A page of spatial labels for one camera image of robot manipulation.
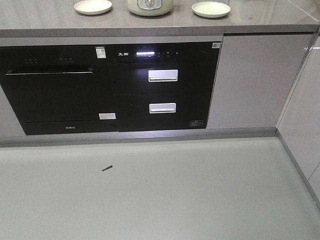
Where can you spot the white side cabinet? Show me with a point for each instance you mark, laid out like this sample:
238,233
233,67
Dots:
299,126

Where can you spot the silver drawer handle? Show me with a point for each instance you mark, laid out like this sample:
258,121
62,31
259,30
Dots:
168,75
162,108

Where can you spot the black built-in dishwasher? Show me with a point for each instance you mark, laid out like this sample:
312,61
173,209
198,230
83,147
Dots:
58,89

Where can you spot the white round plate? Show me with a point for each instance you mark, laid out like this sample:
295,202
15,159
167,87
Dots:
92,7

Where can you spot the lower silver drawer handle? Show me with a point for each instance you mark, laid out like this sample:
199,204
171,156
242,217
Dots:
162,108

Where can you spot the green electric cooking pot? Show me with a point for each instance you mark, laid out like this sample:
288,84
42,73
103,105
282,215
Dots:
150,8

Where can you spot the black disinfection cabinet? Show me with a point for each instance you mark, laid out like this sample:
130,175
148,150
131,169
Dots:
128,66

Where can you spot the upper silver drawer handle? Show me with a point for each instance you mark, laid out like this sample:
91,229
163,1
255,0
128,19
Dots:
168,75

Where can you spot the light green round plate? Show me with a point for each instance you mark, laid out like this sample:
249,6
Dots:
211,9

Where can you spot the black floor tape strip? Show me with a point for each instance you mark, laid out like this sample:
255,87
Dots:
107,168

